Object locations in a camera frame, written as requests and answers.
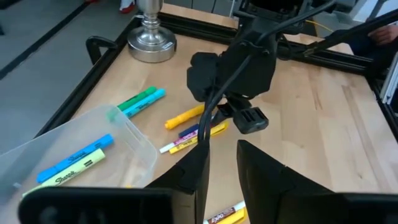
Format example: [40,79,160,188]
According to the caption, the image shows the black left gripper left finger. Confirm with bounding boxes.
[17,139,211,224]

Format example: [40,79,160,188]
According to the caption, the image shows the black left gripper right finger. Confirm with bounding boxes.
[236,139,398,224]

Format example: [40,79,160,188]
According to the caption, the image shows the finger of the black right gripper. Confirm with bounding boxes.
[212,102,237,125]

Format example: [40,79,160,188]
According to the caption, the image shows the yellow thin marker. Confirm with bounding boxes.
[217,207,249,224]
[168,121,230,155]

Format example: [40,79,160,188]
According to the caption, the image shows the blue thin marker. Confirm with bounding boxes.
[178,123,200,139]

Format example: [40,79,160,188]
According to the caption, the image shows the brown Expo marker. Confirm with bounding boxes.
[203,200,247,224]

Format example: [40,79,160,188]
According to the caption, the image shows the magenta thin marker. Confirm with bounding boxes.
[159,129,200,154]

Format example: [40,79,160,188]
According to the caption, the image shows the teal highlighter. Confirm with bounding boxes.
[123,88,167,119]

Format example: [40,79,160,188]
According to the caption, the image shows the light green Sharpie highlighter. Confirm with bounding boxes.
[21,148,106,198]

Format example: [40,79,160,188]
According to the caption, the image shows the blue Sharpie highlighter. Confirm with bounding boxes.
[35,133,115,184]

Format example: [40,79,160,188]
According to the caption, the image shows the frosted plastic bin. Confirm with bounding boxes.
[0,104,159,206]

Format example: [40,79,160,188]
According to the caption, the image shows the black metal stand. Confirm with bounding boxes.
[302,11,398,58]

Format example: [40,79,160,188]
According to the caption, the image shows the white shade silver table lamp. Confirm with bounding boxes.
[126,0,178,63]

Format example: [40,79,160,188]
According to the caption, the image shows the person's hand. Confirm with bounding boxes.
[368,24,398,47]

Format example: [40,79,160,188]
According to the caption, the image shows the person's shoe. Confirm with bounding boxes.
[119,0,137,14]

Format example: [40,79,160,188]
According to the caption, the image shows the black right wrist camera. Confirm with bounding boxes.
[232,106,270,135]

